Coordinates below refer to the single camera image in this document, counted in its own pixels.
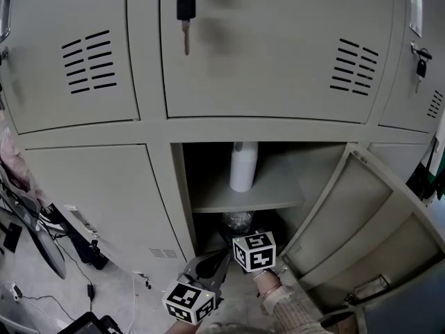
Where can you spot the white plastic bottle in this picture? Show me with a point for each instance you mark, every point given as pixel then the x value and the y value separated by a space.
pixel 242 172

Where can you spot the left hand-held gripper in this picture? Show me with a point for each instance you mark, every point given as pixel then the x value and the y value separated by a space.
pixel 205 273

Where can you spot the black tablet device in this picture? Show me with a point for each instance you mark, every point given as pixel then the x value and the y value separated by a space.
pixel 88 325

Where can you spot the grey metal locker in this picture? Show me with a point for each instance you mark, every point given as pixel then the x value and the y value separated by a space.
pixel 264 57

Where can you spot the small black-headed key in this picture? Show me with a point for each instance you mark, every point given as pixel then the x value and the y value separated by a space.
pixel 421 70

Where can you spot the black stand base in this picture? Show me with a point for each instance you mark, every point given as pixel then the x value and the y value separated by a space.
pixel 83 245

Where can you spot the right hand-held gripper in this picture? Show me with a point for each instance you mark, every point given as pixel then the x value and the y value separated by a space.
pixel 255 252

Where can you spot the pink cloth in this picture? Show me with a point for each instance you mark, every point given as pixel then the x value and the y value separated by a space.
pixel 15 165

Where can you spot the green and white bag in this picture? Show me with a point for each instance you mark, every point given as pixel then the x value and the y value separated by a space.
pixel 429 172

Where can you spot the clear plastic item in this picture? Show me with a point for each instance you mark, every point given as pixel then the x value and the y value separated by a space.
pixel 237 221

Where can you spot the grey chair leg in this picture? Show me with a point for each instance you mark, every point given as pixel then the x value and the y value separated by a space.
pixel 48 249

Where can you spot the person's right forearm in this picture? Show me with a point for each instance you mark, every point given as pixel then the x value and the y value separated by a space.
pixel 292 308

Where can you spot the large black-headed key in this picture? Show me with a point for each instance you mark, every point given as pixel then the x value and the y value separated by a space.
pixel 186 9

